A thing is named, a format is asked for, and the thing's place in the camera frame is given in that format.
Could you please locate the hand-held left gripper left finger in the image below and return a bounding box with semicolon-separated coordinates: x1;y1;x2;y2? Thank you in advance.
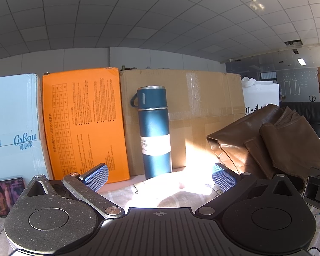
16;164;126;218

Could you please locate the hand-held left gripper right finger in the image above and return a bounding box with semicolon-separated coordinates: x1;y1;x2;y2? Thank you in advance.
195;163;302;217

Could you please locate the brown leather bag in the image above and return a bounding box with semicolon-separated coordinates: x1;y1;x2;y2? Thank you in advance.
207;104;320;190

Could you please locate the cartoon printed blanket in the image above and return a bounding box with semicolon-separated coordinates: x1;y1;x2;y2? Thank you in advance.
0;165;320;256

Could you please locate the orange printed box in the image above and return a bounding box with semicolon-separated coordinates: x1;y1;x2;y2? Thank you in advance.
42;67;131;185

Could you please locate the blue thermos bottle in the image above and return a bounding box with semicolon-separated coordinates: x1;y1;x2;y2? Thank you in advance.
130;86;173;180

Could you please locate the black leather sofa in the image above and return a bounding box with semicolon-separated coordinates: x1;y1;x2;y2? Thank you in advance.
280;101;320;139

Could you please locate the large cardboard box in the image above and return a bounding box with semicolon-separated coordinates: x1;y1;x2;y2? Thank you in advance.
119;69;246;177

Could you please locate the white box with lettering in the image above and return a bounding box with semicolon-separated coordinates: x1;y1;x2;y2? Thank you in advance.
241;77;280;110

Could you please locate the smartphone with lit screen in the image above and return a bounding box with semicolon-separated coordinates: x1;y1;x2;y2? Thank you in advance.
0;175;26;219

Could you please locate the light blue box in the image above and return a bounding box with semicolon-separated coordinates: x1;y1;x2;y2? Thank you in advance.
0;73;54;182

